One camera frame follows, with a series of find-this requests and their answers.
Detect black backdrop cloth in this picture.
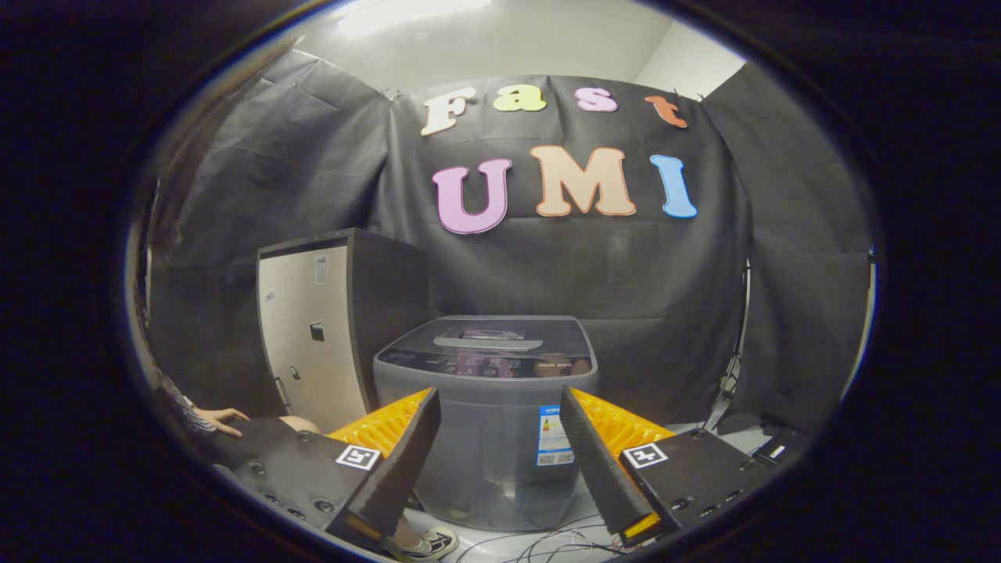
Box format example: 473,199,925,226
137,48,873,435

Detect person's leg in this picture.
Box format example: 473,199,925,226
207,416,321,470

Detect white and dark cabinet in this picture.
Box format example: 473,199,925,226
257,228,429,435

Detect black light stand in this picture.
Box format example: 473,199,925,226
700,262,752,435

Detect grey washing machine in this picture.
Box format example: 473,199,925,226
373,315,600,533

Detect tangle of floor cables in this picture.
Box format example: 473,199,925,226
457,516,626,563

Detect person's shoe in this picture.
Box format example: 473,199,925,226
391,525,459,561

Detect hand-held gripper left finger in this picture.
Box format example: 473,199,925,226
223,387,443,558

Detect dark washing machine lid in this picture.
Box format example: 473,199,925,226
391,316,591,362

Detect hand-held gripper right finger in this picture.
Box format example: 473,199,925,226
558,385,775,548

